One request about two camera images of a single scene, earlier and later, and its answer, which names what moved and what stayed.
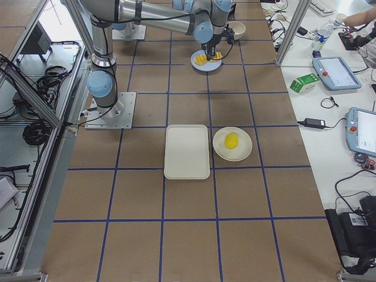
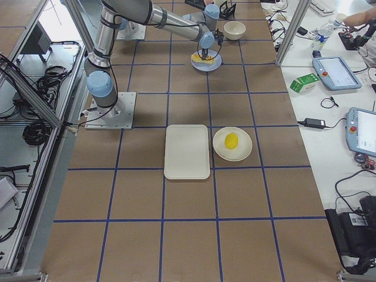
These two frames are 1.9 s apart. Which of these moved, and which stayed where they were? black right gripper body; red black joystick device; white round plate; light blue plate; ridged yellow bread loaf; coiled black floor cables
Moved: black right gripper body; ridged yellow bread loaf
Stayed: red black joystick device; white round plate; light blue plate; coiled black floor cables
